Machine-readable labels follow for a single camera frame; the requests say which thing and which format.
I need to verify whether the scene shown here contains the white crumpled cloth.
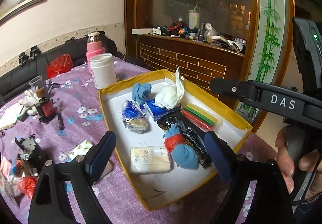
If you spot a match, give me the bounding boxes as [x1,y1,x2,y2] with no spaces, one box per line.
[154,68,185,109]

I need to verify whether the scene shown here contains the blue white tissue pack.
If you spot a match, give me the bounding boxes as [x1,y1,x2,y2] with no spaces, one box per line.
[145,99,181,122]

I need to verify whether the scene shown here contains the white plastic jar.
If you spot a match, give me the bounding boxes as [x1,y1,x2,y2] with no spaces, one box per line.
[90,53,117,89]

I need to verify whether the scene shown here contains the yellow white cardboard box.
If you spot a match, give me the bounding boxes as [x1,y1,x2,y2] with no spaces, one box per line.
[99,70,252,210]

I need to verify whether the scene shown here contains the red bag on sofa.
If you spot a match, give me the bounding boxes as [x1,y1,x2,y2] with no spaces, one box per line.
[46,54,74,79]

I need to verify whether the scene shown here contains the clear plastic cup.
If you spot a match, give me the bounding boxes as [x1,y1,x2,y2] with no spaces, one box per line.
[28,75,49,97]

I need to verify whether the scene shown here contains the white green thermos cup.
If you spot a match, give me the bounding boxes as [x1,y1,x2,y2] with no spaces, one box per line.
[188,5,200,28]

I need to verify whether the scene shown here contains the white rubber glove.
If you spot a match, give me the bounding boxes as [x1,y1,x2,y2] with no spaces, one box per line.
[19,89,39,116]

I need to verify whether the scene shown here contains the cream tissue pack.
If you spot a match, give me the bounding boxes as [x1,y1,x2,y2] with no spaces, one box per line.
[130,146,172,174]

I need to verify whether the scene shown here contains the person's right hand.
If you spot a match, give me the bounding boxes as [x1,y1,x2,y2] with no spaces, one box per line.
[275,126,322,212]

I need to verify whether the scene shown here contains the blue silver foil pack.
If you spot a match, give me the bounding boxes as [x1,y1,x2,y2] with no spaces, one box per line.
[122,100,149,133]

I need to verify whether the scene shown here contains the black pen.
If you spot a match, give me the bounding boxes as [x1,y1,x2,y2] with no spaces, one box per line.
[57,98,64,131]

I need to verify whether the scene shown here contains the black leather sofa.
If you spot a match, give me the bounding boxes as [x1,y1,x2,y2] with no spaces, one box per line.
[0,31,119,104]

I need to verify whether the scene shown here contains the lemon print tissue pack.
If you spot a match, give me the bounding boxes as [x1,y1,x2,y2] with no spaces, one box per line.
[68,139,93,160]

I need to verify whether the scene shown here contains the black gold snack bag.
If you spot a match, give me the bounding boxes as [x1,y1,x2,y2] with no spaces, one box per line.
[157,111,212,168]

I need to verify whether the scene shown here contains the red plastic bag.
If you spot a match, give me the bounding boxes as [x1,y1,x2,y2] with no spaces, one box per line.
[17,176,38,199]

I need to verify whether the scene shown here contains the blue sock with red band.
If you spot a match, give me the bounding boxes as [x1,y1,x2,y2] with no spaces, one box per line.
[163,123,198,170]

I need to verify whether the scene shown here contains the black red ink bottle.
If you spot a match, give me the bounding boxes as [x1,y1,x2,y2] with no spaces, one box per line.
[35,87,56,124]

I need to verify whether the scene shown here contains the pink sleeved bottle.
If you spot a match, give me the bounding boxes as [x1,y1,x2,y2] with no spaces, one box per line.
[86,32,105,72]

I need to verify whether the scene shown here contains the coloured sticks pack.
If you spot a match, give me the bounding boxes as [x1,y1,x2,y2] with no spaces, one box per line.
[181,103,223,132]

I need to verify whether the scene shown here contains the wooden brick-pattern cabinet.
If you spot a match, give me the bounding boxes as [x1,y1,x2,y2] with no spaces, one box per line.
[124,0,295,134]

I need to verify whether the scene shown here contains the black electric motor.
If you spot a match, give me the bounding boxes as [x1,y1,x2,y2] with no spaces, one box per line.
[15,134,47,173]

